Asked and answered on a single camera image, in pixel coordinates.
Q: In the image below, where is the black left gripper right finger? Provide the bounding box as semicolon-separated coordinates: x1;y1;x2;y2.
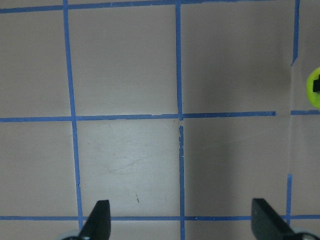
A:
251;198;295;240

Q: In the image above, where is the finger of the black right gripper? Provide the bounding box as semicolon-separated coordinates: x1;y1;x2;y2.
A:
312;75;320;92

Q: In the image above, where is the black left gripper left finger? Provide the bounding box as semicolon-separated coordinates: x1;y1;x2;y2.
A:
77;200;111;240

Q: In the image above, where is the green apple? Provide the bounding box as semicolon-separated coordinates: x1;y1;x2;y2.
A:
306;67;320;109

